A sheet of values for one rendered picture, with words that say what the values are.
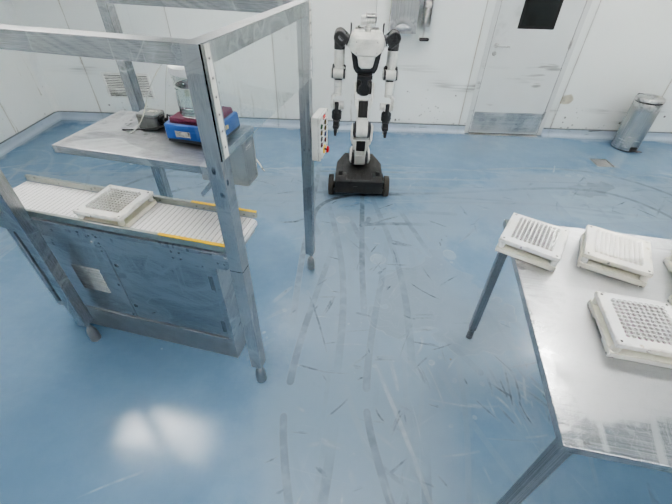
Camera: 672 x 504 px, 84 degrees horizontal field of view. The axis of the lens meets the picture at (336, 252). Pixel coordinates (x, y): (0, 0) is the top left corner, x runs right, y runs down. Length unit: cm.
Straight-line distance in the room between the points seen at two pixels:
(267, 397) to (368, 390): 56
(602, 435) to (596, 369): 23
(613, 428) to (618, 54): 487
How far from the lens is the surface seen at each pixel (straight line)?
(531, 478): 157
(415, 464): 210
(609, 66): 580
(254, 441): 213
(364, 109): 353
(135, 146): 159
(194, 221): 189
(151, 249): 189
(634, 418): 147
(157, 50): 128
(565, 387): 142
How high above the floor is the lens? 193
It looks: 40 degrees down
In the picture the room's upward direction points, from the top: 1 degrees clockwise
